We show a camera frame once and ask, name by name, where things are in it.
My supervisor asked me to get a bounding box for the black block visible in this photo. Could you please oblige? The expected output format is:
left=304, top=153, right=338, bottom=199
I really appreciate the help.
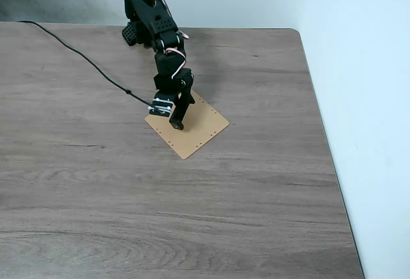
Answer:
left=168, top=90, right=190, bottom=132

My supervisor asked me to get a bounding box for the tan square board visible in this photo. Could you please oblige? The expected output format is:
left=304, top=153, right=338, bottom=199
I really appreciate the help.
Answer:
left=143, top=90, right=231, bottom=161

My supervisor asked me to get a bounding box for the black and white camera box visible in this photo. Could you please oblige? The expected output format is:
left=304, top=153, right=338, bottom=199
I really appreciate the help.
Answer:
left=147, top=91, right=177, bottom=118

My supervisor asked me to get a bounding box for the black camera cable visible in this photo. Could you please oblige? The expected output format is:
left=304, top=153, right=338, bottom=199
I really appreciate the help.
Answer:
left=15, top=20, right=155, bottom=109

